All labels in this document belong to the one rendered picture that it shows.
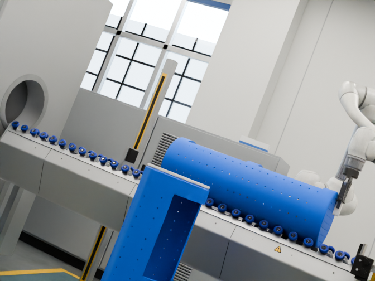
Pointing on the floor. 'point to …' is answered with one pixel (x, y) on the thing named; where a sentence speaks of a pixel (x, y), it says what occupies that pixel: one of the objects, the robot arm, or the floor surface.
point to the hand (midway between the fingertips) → (337, 208)
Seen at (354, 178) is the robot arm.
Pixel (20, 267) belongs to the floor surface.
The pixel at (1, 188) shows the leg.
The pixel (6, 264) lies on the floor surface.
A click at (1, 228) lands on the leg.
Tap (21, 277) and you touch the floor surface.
